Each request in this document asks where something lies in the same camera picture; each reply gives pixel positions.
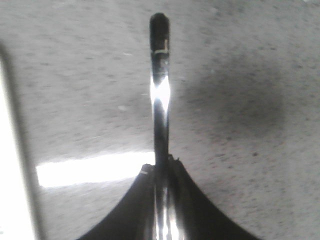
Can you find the beige rabbit serving tray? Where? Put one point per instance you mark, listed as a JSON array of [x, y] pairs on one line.
[[19, 215]]

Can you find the silver metal spoon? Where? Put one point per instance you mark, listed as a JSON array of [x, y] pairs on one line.
[[160, 93]]

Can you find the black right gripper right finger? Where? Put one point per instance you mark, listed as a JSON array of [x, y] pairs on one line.
[[196, 216]]

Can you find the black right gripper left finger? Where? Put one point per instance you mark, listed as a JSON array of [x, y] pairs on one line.
[[133, 217]]

